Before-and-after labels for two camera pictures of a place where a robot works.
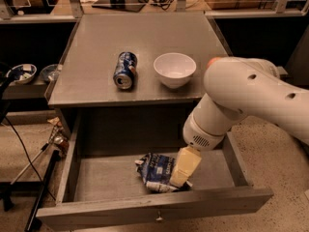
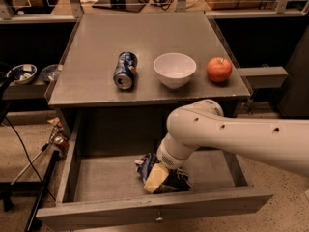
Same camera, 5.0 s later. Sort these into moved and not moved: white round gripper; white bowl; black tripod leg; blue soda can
Moved: white round gripper
Not moved: black tripod leg; blue soda can; white bowl
